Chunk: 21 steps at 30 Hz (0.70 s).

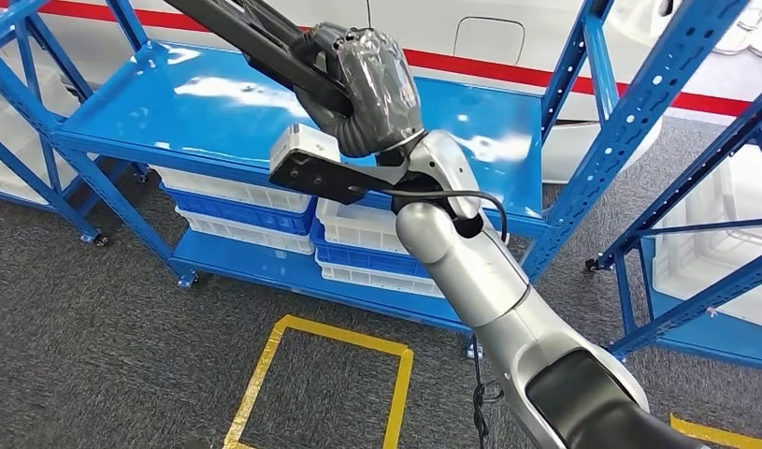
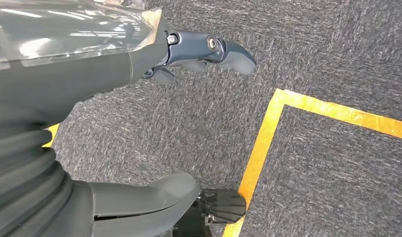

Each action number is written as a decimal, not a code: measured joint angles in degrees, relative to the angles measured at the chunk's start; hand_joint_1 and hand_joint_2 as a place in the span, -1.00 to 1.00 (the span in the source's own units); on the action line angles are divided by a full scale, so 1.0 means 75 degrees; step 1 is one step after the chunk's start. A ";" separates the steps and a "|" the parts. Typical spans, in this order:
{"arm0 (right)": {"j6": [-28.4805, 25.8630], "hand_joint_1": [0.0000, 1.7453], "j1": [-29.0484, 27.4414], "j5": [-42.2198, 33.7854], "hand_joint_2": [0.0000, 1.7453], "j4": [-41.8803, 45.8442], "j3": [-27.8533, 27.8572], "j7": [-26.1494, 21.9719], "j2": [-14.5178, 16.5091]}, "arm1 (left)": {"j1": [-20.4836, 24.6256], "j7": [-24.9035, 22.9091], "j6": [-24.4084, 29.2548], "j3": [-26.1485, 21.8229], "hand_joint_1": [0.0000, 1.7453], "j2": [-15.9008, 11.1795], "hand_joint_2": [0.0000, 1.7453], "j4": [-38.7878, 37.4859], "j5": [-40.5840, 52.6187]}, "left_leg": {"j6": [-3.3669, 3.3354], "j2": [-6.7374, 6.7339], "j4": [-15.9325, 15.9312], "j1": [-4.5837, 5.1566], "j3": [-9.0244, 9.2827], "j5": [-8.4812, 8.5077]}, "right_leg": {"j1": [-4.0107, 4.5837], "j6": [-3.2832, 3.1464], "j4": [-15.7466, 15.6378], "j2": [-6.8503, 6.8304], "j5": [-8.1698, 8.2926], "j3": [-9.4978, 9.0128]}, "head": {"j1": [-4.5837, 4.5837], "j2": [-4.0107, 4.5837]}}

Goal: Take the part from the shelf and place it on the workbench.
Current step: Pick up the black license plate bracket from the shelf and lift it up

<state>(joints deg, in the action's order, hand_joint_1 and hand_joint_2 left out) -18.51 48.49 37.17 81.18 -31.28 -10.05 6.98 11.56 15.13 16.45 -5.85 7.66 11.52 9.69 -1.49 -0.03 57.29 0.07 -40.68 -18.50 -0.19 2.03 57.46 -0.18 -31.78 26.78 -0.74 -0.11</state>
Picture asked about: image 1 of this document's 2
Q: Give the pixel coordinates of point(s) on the yellow floor tape square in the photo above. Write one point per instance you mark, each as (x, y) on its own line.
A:
(715, 437)
(349, 339)

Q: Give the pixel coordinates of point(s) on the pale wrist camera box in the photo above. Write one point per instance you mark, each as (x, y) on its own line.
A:
(303, 145)

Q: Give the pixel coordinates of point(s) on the red barrier belt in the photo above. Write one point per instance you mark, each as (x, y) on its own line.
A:
(510, 71)
(71, 5)

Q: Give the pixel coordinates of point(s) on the black camera bracket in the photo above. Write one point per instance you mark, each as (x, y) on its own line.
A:
(318, 176)

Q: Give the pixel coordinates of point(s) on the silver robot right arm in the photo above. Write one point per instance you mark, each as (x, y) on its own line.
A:
(479, 272)

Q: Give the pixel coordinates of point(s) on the white car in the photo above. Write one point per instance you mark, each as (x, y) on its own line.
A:
(430, 25)

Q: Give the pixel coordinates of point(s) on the black plastic plate frame part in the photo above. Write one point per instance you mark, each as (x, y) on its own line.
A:
(263, 49)

